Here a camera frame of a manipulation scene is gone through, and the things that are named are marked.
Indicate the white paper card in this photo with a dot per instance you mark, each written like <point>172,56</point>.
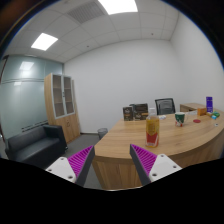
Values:
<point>190,114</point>

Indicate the orange cardboard box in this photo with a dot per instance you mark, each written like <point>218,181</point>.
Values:
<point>201,111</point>

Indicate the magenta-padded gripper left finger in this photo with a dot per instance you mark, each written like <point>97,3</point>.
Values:
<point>81,160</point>

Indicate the small dark printed box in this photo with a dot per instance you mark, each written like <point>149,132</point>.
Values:
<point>127,113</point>

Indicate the rectangular ceiling light panel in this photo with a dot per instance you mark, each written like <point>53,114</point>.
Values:
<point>44,41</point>
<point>118,6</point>

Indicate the grey waste bin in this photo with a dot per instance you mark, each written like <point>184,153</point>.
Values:
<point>102,133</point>

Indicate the black leather sofa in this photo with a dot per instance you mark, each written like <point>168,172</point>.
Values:
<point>33,145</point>

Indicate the flat round red coaster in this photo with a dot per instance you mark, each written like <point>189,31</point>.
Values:
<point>197,120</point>

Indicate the green and white mug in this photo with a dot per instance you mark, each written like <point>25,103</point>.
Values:
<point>180,119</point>

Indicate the white printed leaflet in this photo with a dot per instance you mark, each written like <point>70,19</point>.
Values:
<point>162,117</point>

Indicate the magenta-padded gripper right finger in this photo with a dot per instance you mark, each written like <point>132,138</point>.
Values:
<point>145,160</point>

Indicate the yellow drink bottle white cap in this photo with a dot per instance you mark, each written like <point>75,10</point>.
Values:
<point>152,131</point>

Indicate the purple upright box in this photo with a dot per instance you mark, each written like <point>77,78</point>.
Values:
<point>209,104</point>

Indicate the ceiling air vent grille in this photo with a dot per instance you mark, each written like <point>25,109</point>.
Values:
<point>85,11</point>

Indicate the green flat packet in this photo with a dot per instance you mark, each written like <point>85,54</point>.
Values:
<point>216,114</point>

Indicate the wooden glass-door shelf cabinet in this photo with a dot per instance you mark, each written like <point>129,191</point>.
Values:
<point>68,125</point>

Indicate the black mesh office chair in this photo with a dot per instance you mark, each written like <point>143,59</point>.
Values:
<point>165,106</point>

